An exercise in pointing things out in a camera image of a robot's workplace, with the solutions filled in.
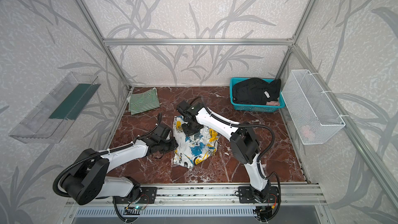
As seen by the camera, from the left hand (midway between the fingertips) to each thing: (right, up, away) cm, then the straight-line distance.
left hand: (180, 140), depth 89 cm
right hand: (+6, +8, -3) cm, 10 cm away
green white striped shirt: (-30, +22, +19) cm, 42 cm away
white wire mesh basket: (+59, +16, -27) cm, 67 cm away
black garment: (+49, +30, +16) cm, 59 cm away
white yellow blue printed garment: (+7, -4, -2) cm, 9 cm away
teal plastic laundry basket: (+37, +19, +13) cm, 44 cm away
